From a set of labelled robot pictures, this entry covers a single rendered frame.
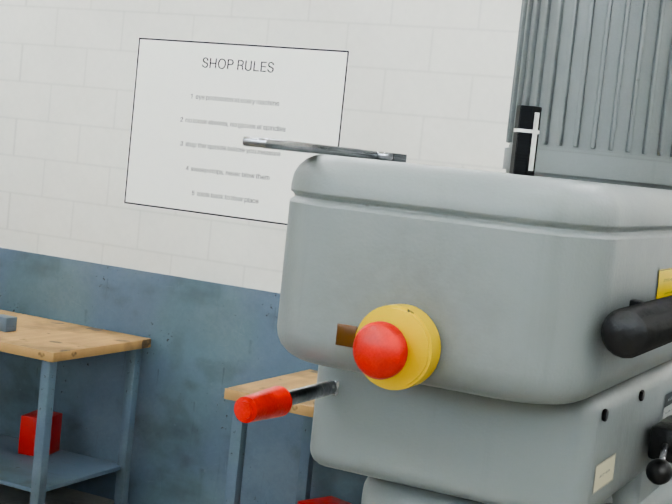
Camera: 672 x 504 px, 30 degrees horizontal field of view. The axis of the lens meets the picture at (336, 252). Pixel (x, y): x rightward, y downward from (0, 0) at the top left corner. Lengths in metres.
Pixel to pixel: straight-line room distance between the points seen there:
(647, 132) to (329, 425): 0.44
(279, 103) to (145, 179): 0.85
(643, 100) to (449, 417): 0.41
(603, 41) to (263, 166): 4.88
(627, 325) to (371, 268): 0.19
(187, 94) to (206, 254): 0.80
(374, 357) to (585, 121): 0.47
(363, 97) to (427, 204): 4.95
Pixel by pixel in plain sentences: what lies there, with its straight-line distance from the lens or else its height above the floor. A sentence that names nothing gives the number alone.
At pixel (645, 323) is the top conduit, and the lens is 0.88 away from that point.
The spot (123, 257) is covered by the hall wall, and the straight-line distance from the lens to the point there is 6.52.
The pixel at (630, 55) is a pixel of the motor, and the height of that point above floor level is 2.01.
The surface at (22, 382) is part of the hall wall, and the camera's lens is 6.97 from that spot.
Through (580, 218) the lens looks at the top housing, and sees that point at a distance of 0.88.
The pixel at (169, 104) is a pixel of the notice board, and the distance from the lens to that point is 6.37.
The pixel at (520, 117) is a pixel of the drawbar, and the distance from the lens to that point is 1.09.
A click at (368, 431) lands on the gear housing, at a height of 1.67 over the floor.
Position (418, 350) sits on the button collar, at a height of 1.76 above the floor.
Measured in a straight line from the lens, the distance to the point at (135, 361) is 6.33.
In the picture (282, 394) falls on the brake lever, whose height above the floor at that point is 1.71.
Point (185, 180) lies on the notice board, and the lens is 6.30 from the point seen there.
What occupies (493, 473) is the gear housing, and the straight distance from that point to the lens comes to 0.99.
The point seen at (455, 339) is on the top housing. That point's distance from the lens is 0.89.
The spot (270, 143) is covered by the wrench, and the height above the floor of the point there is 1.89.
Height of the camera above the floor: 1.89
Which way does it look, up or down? 4 degrees down
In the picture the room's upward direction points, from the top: 6 degrees clockwise
